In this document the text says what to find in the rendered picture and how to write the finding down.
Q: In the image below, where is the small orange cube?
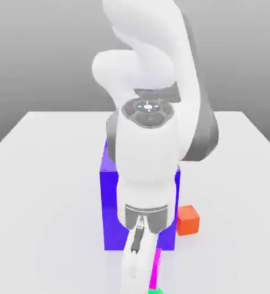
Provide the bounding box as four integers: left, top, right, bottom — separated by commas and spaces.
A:
176, 204, 200, 237

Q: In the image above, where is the large blue box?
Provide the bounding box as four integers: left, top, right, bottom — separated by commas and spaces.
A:
99, 137, 181, 252

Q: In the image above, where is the small magenta cube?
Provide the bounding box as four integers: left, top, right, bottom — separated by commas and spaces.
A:
148, 247, 163, 291

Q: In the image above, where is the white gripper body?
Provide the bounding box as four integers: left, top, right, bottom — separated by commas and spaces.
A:
119, 227, 159, 294

